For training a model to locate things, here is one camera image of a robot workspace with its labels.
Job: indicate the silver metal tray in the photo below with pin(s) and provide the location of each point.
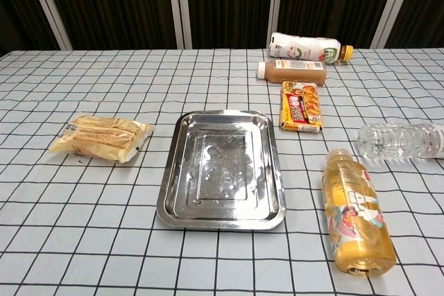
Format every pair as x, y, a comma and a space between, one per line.
222, 171

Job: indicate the yellow packaged wafer snack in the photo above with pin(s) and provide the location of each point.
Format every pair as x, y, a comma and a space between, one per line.
98, 136

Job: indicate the yellow red snack box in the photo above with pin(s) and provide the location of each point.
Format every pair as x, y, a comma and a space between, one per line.
300, 107

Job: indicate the brown juice bottle white cap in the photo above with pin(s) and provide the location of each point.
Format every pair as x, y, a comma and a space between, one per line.
295, 71

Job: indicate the white bottle with yellow cap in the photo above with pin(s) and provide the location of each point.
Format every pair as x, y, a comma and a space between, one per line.
305, 49

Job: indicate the dark curtain with white frames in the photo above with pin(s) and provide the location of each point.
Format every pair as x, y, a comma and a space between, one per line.
222, 1

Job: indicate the checkered white tablecloth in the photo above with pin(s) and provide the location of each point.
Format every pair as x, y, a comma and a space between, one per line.
104, 223

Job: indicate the yellow tea bottle with label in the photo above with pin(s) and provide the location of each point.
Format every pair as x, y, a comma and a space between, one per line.
357, 216

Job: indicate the clear plastic water bottle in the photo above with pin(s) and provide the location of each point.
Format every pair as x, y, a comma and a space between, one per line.
399, 140

